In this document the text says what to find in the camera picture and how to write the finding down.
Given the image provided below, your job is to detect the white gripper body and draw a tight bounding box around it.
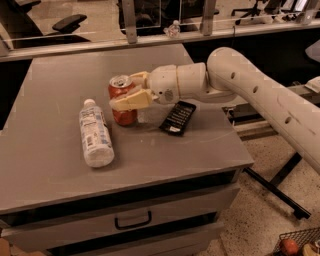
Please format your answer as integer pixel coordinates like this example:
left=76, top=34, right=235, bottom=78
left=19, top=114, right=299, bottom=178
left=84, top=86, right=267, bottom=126
left=147, top=65, right=180, bottom=104

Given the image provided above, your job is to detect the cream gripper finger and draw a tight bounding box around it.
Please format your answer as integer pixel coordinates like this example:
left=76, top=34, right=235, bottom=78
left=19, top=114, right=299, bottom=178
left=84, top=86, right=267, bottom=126
left=109, top=89, right=157, bottom=111
left=130, top=71, right=149, bottom=89

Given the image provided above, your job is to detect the red coke can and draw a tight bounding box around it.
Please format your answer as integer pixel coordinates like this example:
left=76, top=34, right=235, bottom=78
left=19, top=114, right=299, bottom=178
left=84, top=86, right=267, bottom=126
left=108, top=75, right=137, bottom=126

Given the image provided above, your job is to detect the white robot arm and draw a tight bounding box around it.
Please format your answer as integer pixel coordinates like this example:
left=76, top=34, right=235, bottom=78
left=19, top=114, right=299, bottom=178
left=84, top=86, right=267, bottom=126
left=110, top=47, right=320, bottom=172

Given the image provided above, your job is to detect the small clear background bottle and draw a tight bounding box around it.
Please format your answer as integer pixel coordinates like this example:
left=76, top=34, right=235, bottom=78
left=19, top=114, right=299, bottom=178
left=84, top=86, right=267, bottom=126
left=163, top=20, right=180, bottom=38

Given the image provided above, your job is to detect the clear plastic water bottle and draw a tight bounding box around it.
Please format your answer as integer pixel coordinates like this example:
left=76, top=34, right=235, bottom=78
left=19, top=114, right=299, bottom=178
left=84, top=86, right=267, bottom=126
left=79, top=99, right=115, bottom=168

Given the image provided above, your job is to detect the black snack bar wrapper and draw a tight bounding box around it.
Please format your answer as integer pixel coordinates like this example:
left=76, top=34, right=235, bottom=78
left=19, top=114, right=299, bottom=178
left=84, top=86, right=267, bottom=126
left=159, top=101, right=196, bottom=136

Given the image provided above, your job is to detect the grey drawer cabinet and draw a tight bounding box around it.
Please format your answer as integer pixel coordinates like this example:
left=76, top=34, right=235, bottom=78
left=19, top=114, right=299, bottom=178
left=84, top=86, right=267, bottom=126
left=0, top=45, right=252, bottom=256

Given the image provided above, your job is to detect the black office chair right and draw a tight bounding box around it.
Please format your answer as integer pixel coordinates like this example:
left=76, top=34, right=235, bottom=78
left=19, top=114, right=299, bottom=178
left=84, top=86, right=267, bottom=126
left=231, top=0, right=297, bottom=25

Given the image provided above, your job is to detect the black office chair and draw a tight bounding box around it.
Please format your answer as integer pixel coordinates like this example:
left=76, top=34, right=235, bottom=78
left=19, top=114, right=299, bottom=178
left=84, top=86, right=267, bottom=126
left=0, top=0, right=88, bottom=49
left=231, top=0, right=297, bottom=25

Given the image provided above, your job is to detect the black office chair left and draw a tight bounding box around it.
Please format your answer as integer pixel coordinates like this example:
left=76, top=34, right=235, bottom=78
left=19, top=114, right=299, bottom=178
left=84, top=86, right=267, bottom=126
left=0, top=0, right=88, bottom=49

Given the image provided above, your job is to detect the black metal floor stand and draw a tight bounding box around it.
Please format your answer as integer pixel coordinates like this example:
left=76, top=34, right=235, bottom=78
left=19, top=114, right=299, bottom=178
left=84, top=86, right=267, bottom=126
left=243, top=152, right=313, bottom=221

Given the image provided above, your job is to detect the red apple in basket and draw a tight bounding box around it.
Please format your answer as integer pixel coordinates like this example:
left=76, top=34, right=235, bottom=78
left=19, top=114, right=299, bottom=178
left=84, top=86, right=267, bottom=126
left=279, top=238, right=299, bottom=256

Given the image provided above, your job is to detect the black drawer handle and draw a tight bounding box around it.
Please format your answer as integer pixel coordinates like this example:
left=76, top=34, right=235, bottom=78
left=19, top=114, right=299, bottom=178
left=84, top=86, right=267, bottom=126
left=114, top=210, right=153, bottom=230

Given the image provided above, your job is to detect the wire basket with fruit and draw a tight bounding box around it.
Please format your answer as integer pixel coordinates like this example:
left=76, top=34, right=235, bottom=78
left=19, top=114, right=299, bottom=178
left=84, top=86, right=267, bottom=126
left=272, top=227, right=320, bottom=256

